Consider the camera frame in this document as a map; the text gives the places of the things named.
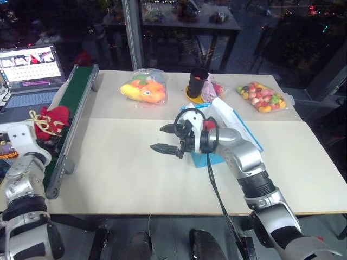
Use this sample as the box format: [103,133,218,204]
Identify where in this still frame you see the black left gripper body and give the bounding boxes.
[36,138,62,157]

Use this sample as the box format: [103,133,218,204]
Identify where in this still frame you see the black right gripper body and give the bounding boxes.
[175,120,202,161]

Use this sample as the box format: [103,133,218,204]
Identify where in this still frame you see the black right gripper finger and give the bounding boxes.
[149,142,181,156]
[159,123,181,135]

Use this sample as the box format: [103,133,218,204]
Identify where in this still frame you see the white and blue shoebox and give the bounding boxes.
[179,97,265,169]

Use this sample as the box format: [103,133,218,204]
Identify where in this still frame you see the yellow round plate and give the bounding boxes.
[185,84,207,104]

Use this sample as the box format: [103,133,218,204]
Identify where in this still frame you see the orange rimmed basket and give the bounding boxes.
[0,140,20,161]

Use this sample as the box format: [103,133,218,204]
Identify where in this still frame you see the bagged orange yellow plush fish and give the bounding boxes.
[119,68,169,108]

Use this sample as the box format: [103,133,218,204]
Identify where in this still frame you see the bagged pink purple toy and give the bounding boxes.
[201,79,218,104]

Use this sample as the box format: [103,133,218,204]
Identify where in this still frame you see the black plastic cup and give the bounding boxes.
[188,67,210,99]

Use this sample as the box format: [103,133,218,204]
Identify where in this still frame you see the bagged red toy items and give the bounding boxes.
[213,82,229,99]

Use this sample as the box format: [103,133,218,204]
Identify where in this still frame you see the open grey laptop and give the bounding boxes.
[0,44,68,109]

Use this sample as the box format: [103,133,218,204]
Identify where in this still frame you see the bag of colourful toy fruits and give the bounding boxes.
[235,81,288,114]

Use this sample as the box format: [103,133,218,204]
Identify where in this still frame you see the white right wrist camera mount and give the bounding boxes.
[177,109,206,137]

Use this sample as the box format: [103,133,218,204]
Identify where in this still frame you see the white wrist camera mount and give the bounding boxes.
[177,109,206,137]
[5,123,39,157]

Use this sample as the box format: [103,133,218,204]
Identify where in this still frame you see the red pouch with gold string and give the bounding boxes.
[26,105,72,142]

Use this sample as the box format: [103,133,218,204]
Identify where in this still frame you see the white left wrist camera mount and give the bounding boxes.
[5,123,39,157]

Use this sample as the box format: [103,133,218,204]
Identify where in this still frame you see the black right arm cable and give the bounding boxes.
[173,107,254,260]

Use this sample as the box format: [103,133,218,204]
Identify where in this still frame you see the green conveyor belt grey frame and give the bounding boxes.
[44,64,100,200]

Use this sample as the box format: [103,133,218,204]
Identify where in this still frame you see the grey window frame post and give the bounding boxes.
[121,0,145,72]

